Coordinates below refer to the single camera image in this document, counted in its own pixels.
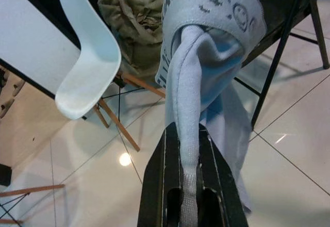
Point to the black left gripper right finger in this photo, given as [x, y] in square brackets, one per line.
[221, 180]

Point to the light blue printed garment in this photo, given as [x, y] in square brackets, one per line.
[185, 103]

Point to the grey slipper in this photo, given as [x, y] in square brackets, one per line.
[6, 108]
[18, 87]

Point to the white plastic chair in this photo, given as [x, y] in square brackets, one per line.
[87, 64]

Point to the olive green bag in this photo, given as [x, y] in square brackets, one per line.
[136, 31]

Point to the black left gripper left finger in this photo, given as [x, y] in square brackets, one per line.
[157, 183]

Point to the black folding chair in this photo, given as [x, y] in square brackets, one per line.
[288, 25]

